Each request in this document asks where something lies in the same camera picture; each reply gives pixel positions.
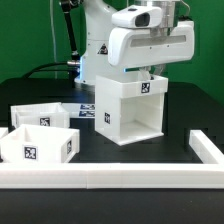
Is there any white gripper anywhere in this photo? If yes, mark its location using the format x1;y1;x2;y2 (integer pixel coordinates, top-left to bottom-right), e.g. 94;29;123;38
108;21;195;80

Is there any white drawer cabinet frame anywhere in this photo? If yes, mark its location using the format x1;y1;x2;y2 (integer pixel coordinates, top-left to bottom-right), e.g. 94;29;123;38
95;73;168;145

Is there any white front drawer box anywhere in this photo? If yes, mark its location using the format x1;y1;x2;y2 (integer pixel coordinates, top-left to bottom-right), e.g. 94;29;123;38
0;125;80;163

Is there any white drawer box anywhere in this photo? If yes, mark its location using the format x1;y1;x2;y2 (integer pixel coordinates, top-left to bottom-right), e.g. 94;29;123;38
0;125;80;163
10;102;70;128

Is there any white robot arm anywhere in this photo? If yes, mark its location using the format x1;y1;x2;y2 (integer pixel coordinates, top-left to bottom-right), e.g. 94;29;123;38
75;0;195;90

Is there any white rear drawer box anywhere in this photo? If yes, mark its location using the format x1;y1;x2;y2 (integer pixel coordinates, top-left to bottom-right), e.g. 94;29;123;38
10;102;70;128

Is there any white marker sheet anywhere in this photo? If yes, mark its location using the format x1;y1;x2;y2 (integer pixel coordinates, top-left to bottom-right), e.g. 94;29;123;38
62;103;95;119

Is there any black corrugated cable hose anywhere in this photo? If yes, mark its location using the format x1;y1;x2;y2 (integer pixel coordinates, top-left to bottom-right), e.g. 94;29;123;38
21;0;83;80

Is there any thin white cable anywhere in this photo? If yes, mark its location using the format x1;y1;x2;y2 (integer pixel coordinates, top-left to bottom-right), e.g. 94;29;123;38
49;0;58;80

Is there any white u-shaped boundary rail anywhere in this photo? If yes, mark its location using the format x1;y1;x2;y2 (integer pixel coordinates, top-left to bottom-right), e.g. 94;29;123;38
0;130;224;189

